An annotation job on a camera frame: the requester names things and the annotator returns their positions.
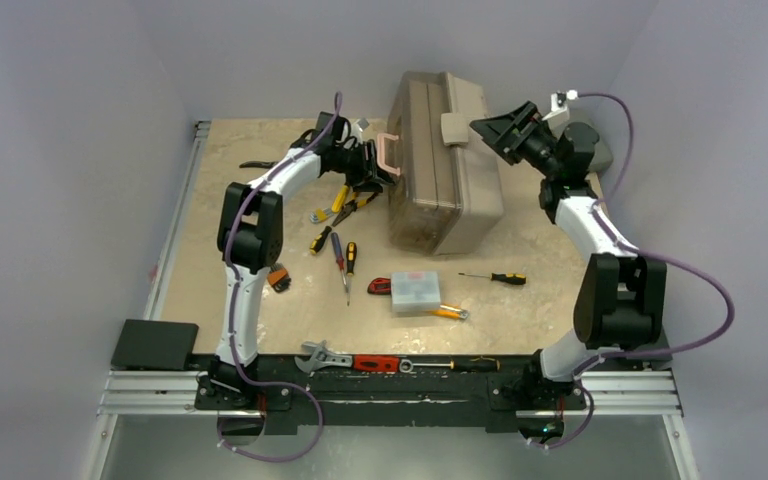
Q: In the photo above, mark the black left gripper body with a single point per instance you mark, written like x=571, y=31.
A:
x=355, y=167

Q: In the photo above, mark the translucent white parts box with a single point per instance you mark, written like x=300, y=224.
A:
x=415, y=292

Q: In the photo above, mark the orange black hex key set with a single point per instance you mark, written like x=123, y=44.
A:
x=278, y=278

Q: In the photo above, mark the yellow black screwdriver near box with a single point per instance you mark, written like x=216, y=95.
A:
x=513, y=279

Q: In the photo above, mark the red blue screwdriver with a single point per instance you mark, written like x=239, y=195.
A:
x=339, y=258

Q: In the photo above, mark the black box on rail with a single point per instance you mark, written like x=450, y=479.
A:
x=153, y=345

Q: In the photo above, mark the red black utility knife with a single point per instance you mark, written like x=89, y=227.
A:
x=380, y=286

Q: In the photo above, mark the yellow handled pliers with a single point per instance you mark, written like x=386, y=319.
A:
x=357, y=200

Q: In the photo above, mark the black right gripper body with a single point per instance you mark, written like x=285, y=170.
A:
x=518, y=132

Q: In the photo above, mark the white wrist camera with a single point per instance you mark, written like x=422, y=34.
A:
x=359, y=126
x=559, y=114

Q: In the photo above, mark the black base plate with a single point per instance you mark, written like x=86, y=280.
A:
x=515, y=399

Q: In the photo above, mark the yellow black short screwdriver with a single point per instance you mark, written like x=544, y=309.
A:
x=350, y=258

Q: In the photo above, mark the orange handled tool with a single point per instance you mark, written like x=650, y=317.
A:
x=450, y=312

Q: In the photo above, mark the black yellow stubby screwdriver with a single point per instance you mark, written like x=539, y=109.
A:
x=319, y=241

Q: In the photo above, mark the thin yellow black screwdriver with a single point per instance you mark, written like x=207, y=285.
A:
x=340, y=199

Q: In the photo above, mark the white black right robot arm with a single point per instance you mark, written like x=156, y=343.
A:
x=619, y=308

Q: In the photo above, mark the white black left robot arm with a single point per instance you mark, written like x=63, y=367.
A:
x=250, y=235

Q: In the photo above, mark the silver adjustable wrench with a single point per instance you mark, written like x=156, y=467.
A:
x=319, y=357

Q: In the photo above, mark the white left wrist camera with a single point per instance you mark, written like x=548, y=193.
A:
x=359, y=126

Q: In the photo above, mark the black handled pliers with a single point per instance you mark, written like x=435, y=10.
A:
x=257, y=164

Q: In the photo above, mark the grey plastic case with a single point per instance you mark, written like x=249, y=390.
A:
x=603, y=156

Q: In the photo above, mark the beige translucent tool box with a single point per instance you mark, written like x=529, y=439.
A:
x=447, y=196

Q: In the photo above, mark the red handled ratchet tool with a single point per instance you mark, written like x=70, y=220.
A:
x=381, y=364

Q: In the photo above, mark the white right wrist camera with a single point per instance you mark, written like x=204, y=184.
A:
x=559, y=114

